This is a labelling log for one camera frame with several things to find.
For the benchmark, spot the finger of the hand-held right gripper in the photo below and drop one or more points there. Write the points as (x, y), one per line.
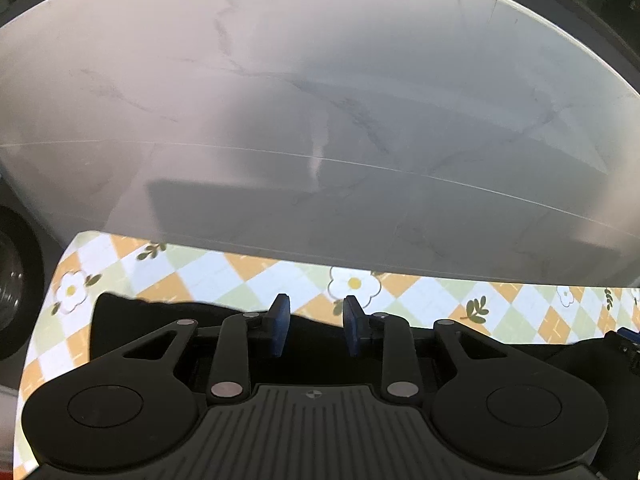
(627, 332)

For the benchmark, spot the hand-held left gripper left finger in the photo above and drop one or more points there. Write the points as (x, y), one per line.
(281, 325)

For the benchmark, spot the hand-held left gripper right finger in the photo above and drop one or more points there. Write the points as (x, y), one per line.
(354, 327)

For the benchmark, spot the black pants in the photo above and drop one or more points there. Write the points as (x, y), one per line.
(320, 345)

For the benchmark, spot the checkered floral tablecloth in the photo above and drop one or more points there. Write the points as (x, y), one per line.
(225, 280)

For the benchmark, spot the grey washing machine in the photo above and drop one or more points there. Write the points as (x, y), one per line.
(15, 270)

